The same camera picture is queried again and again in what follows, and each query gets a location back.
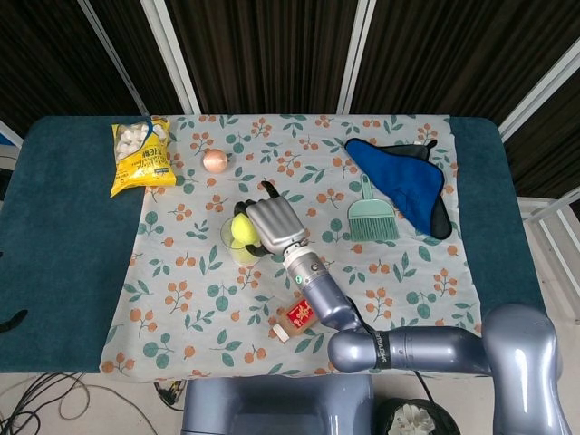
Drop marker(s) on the white metal frame post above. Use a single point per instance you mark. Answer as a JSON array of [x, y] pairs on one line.
[[170, 54], [539, 90], [358, 54], [115, 59]]

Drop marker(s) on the crumpled white paper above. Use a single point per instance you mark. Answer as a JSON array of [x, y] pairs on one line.
[[414, 419]]

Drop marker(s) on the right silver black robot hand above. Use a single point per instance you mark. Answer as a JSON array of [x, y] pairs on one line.
[[278, 222]]

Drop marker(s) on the white metal rack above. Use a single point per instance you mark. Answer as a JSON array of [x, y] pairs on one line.
[[555, 217]]

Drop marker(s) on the black trash bin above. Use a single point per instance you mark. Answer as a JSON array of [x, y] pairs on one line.
[[385, 417]]

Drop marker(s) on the blue cloth mitt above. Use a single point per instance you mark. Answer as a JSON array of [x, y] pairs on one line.
[[403, 181]]

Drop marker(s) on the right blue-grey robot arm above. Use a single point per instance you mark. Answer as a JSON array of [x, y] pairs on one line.
[[408, 351]]

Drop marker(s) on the floral tablecloth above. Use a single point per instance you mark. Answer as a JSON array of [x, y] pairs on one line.
[[181, 235]]

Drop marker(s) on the blue-grey robot torso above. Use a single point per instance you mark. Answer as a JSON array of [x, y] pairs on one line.
[[276, 408]]

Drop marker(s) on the yellow marshmallow bag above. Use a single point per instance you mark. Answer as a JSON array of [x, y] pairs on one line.
[[142, 158]]

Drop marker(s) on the teal table cover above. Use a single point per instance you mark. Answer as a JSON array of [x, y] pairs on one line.
[[68, 226]]

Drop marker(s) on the clear plastic cup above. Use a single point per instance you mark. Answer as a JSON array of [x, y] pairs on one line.
[[225, 240]]

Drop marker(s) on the bottle with red label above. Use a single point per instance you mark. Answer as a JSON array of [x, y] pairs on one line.
[[296, 317]]

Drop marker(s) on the green small hand broom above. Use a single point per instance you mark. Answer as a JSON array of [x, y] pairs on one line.
[[372, 219]]

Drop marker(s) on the brown onion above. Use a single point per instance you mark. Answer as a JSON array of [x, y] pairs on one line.
[[215, 160]]

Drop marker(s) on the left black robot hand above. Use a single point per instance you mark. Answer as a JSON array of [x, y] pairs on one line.
[[11, 322]]

